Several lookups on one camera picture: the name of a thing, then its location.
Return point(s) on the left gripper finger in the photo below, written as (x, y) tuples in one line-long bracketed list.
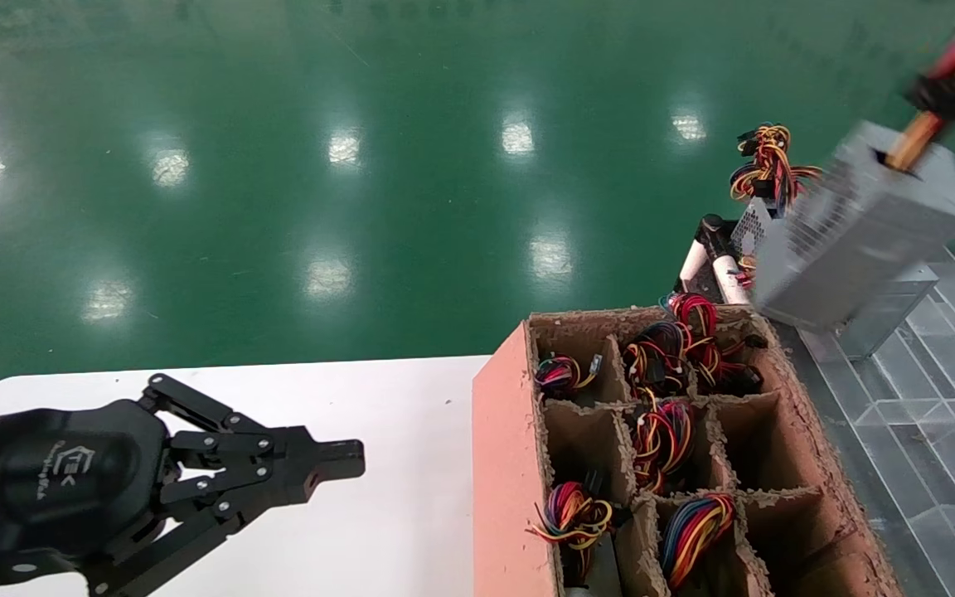
[(287, 444)]

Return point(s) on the grey power supply mesh side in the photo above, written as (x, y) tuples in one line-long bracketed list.
[(892, 307)]

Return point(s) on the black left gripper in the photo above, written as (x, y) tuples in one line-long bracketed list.
[(38, 481)]

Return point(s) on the divided cardboard box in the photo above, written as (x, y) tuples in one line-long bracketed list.
[(506, 464)]

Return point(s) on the black pipe connector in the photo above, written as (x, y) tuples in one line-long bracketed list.
[(714, 230)]

